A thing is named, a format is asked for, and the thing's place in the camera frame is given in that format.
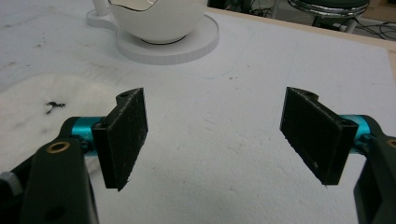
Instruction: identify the black cable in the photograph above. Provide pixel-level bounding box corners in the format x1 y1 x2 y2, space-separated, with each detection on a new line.
354 19 396 42

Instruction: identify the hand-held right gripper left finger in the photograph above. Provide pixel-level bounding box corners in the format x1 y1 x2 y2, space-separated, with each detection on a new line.
71 87 149 191

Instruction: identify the small dark scrap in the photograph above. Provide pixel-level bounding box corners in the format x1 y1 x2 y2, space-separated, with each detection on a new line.
46 101 67 115

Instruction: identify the chrome rimmed stool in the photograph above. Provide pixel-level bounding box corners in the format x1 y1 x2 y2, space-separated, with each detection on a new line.
287 0 372 35

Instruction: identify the white foam sheet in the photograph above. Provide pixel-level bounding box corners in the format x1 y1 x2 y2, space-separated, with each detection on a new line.
0 0 396 224

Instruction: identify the white round stand with post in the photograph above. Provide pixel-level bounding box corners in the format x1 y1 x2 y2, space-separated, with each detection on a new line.
86 0 220 66

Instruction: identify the white marble slab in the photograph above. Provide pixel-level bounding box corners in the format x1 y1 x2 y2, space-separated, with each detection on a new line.
0 73 150 175

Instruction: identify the white round bowl gold rim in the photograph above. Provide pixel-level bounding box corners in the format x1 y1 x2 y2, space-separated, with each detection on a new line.
107 0 209 45

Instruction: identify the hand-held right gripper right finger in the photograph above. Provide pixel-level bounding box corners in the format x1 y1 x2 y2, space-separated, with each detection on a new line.
279 87 372 186

